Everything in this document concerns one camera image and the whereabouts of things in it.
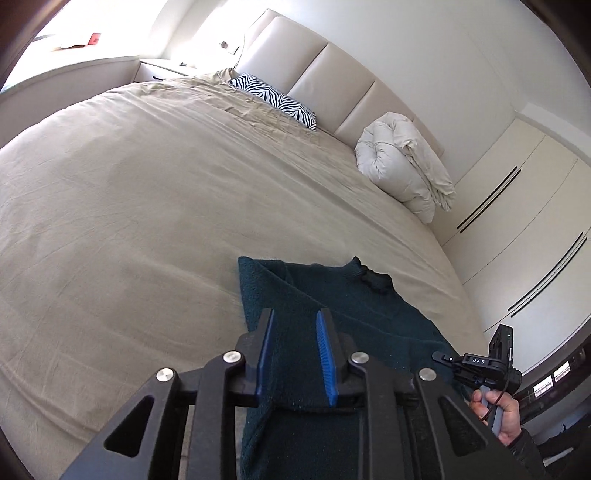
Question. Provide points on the white nightstand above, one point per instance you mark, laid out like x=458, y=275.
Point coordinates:
x=155, y=69

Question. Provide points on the black jacket right forearm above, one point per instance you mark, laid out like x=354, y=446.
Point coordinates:
x=528, y=456

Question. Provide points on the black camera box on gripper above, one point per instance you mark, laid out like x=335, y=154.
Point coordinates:
x=501, y=345

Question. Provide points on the beige bed sheet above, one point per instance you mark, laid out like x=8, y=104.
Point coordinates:
x=122, y=221

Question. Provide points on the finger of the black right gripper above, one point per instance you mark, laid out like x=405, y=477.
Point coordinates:
x=446, y=360

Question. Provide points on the white wardrobe with black handles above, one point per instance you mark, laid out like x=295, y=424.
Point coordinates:
x=518, y=237

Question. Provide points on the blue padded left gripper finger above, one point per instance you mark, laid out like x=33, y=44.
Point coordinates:
x=255, y=349

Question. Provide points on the rolled white duvet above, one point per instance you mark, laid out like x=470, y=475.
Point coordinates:
x=397, y=158

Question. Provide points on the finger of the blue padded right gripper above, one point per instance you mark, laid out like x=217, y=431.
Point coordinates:
x=334, y=363

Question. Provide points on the beige padded headboard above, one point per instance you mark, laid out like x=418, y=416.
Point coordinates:
x=344, y=94

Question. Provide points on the person's right hand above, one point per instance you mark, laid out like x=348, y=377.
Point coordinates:
x=507, y=407

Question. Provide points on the dark shelf unit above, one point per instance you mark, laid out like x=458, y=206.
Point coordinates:
x=556, y=409

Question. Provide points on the zebra print pillow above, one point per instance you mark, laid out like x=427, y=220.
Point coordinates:
x=285, y=104

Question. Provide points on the red small object on sill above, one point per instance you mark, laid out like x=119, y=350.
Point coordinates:
x=94, y=39

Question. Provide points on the dark teal knit sweater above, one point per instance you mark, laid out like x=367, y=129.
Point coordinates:
x=295, y=434

